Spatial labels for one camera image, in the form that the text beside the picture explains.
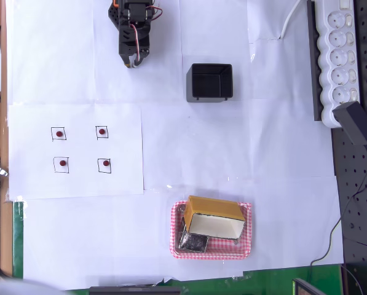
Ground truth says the black plastic bin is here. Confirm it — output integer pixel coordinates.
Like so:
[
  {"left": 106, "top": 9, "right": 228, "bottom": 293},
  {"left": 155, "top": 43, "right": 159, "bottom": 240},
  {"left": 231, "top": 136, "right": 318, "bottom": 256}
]
[{"left": 186, "top": 63, "right": 234, "bottom": 103}]

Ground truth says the yellow cardboard box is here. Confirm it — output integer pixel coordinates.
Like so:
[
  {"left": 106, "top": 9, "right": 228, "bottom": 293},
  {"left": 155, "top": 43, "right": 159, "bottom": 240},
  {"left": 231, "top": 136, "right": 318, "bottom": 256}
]
[{"left": 183, "top": 195, "right": 246, "bottom": 241}]

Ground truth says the black printed snack package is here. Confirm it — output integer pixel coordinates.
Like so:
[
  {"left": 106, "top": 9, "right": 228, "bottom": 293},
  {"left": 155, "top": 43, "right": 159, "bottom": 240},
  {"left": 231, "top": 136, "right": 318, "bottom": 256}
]
[{"left": 178, "top": 216, "right": 210, "bottom": 253}]

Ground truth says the white paper with drawn squares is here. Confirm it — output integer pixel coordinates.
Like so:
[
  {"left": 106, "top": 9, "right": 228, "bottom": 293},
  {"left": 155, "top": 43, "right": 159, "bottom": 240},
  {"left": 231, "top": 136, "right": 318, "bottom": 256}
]
[{"left": 7, "top": 103, "right": 146, "bottom": 200}]

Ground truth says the black bar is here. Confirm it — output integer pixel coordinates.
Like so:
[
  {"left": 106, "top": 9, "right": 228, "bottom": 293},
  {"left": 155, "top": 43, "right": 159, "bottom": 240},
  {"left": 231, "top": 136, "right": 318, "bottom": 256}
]
[{"left": 306, "top": 0, "right": 324, "bottom": 122}]

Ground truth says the white power strip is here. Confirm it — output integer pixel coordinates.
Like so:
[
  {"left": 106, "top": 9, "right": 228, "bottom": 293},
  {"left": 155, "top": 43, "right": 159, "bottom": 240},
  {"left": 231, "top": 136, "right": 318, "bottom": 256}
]
[{"left": 312, "top": 0, "right": 361, "bottom": 129}]

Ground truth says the green mat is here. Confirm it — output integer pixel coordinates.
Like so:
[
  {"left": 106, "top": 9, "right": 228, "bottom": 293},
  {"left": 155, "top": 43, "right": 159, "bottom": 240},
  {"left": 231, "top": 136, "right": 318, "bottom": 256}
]
[{"left": 12, "top": 201, "right": 345, "bottom": 295}]

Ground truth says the pink checked tray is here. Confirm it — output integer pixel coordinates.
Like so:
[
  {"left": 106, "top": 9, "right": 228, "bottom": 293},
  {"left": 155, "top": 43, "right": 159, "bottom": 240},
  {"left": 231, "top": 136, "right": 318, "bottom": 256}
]
[{"left": 170, "top": 200, "right": 253, "bottom": 261}]

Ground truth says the dark grey block device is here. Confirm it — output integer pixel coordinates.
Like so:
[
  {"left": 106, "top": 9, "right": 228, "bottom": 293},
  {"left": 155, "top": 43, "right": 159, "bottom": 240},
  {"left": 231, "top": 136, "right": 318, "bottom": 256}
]
[{"left": 333, "top": 100, "right": 367, "bottom": 146}]

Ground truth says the black flat device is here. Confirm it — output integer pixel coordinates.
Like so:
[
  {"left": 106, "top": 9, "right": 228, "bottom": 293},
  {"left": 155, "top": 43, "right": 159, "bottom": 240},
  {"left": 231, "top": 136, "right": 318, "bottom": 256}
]
[{"left": 89, "top": 285, "right": 181, "bottom": 295}]

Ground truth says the white rounded object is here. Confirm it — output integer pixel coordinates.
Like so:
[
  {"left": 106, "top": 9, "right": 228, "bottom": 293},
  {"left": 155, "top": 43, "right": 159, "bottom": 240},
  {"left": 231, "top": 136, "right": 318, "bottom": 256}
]
[{"left": 0, "top": 266, "right": 67, "bottom": 295}]

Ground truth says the black pegboard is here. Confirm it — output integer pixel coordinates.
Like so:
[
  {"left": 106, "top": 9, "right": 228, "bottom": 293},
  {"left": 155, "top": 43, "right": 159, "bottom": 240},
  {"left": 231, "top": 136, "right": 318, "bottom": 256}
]
[{"left": 331, "top": 0, "right": 367, "bottom": 265}]

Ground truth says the small screen device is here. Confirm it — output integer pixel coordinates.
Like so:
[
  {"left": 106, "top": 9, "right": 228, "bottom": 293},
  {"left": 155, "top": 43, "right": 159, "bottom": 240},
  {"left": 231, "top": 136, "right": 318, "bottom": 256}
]
[{"left": 292, "top": 278, "right": 321, "bottom": 295}]

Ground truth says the red white servo cable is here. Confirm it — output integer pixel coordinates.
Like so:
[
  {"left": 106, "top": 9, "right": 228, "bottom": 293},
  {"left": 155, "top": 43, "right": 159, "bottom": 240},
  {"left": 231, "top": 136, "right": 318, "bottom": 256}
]
[{"left": 130, "top": 23, "right": 141, "bottom": 62}]

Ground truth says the white power cable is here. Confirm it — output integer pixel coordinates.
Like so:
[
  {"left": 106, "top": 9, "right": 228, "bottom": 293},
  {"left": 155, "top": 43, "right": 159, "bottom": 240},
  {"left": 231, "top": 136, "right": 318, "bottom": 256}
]
[{"left": 281, "top": 0, "right": 304, "bottom": 40}]

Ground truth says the thin black cable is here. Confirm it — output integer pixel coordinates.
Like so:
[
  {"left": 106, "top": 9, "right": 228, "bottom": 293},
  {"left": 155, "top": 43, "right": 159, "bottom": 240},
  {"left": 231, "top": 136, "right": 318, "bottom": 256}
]
[{"left": 309, "top": 144, "right": 367, "bottom": 271}]

